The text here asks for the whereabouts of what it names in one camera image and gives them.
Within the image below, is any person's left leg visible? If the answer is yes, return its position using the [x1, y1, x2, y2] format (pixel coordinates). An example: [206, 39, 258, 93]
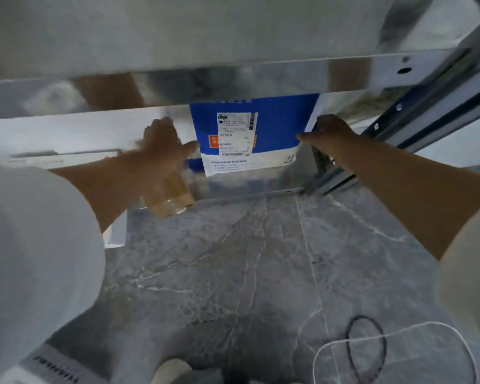
[183, 367, 234, 384]

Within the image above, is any thin white cable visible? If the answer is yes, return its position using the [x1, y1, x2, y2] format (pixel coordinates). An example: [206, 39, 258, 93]
[311, 321, 478, 384]

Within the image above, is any black looped cable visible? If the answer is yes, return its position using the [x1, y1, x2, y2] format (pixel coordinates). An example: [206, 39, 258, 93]
[345, 315, 388, 384]

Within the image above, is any person's left hand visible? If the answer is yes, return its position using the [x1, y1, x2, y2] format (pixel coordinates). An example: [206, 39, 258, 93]
[133, 116, 201, 177]

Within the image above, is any person's left forearm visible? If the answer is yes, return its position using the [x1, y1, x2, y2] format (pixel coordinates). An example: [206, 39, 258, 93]
[0, 149, 153, 384]

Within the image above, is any grey metal shelf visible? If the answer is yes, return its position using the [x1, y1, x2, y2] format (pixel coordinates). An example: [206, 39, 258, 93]
[0, 0, 480, 198]

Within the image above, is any small brown box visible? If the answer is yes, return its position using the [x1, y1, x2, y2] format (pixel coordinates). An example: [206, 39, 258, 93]
[141, 173, 196, 219]

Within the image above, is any person's right hand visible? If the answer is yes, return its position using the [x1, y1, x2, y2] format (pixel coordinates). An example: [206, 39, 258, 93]
[295, 114, 361, 155]

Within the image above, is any stack of blue mailers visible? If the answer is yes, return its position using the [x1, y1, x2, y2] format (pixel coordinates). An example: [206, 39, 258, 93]
[188, 93, 321, 178]

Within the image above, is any person's white left shoe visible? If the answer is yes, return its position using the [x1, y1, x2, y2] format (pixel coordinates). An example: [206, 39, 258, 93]
[151, 358, 194, 384]

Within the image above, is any person's right forearm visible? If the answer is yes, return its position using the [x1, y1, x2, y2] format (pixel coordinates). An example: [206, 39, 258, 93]
[327, 133, 480, 356]

